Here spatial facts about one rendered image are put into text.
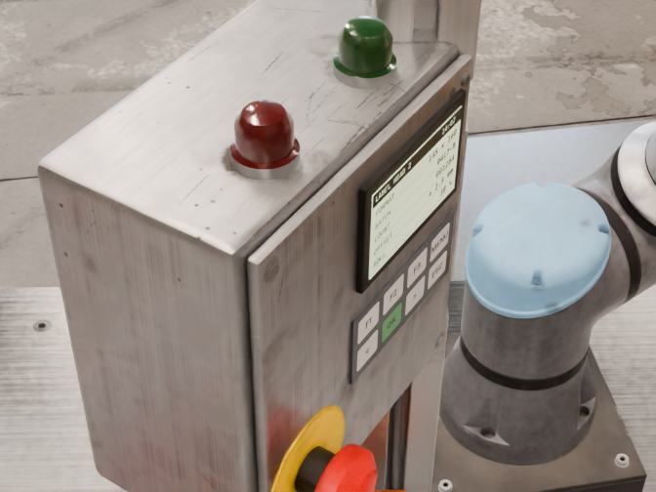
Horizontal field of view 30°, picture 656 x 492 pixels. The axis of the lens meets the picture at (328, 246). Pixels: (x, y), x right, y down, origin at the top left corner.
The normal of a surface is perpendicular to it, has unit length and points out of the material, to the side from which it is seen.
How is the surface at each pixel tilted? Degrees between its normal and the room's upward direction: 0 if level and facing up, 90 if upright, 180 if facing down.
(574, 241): 8
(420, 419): 90
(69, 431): 0
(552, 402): 73
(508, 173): 0
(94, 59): 0
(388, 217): 90
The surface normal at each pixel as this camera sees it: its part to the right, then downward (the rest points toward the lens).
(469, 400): -0.73, 0.20
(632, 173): -0.51, -0.29
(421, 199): 0.84, 0.37
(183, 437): -0.54, 0.56
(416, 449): 0.03, 0.67
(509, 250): -0.11, -0.68
